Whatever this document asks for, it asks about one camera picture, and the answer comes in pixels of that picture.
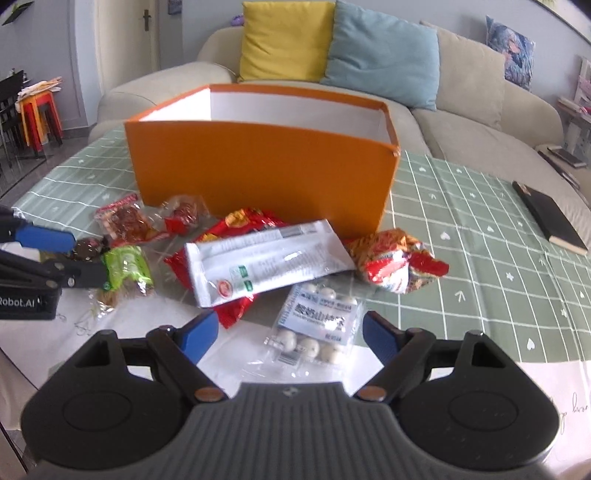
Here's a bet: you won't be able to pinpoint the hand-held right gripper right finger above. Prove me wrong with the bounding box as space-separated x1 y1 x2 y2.
353 311 504 401

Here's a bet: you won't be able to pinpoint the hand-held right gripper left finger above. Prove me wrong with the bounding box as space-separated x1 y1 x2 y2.
91 310 229 403

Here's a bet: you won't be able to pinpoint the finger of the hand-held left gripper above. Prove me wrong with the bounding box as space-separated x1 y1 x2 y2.
0 251 109 291
0 205 77 254

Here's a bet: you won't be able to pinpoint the dark brown snack packet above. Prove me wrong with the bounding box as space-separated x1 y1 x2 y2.
71 236 109 261

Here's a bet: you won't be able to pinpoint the green snack packet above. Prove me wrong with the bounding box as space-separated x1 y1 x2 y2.
99 246 155 305

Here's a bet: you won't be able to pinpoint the red dried meat packet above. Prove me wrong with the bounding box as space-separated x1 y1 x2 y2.
95 193 171 245

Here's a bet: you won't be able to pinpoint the red orange stick snack bag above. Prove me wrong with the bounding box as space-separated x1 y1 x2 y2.
344 228 450 295

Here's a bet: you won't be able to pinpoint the long white snack packet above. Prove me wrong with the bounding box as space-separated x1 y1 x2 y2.
185 219 357 309

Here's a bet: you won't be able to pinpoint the orange cardboard box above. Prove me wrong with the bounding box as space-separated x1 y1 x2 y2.
124 83 400 234

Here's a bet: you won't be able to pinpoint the clear packet of red snacks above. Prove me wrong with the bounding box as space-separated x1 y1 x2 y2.
159 194 211 236

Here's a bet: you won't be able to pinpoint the clear packet of white balls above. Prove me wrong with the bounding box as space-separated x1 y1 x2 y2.
263 281 365 367

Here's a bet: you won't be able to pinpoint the large red snack bag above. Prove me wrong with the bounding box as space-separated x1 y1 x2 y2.
164 207 296 329

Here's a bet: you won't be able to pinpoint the red stool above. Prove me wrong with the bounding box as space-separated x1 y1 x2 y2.
18 90 64 153

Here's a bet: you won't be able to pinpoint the black chair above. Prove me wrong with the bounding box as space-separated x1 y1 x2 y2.
0 70 28 167

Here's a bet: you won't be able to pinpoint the green checked tablecloth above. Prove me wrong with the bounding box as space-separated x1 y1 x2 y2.
0 124 591 462

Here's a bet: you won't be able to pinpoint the papers on stool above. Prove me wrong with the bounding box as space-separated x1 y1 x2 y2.
17 76 63 100

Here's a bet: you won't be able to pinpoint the black notebook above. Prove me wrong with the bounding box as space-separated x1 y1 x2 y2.
512 181 589 256

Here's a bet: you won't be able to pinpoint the beige sofa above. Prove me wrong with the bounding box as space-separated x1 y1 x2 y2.
88 18 591 250

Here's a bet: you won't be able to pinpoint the black flat device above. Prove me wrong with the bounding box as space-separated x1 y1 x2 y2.
538 148 583 190

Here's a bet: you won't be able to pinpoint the beige back cushion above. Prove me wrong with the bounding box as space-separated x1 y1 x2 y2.
420 21 506 131

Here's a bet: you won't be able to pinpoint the light blue pillow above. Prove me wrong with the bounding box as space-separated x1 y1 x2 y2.
321 0 440 112

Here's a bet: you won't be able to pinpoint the yellow pillow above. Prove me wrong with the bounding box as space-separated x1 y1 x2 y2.
238 1 335 84

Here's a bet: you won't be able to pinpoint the white book shelf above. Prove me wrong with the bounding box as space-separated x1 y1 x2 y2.
556 55 591 158

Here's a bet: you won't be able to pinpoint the printed figure pillow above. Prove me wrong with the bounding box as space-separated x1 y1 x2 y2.
485 15 536 92

